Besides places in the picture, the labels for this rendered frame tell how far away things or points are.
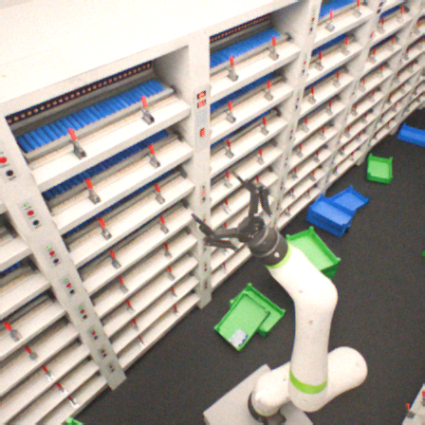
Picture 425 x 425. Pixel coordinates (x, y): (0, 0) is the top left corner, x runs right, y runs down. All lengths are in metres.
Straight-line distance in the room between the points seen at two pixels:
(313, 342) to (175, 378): 1.38
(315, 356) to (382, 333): 1.56
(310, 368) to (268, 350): 1.26
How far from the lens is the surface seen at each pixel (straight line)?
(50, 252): 1.31
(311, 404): 1.29
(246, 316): 2.41
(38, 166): 1.18
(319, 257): 2.43
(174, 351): 2.39
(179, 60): 1.35
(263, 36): 1.83
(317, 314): 0.97
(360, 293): 2.76
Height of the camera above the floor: 2.20
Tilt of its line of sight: 46 degrees down
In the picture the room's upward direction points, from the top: straight up
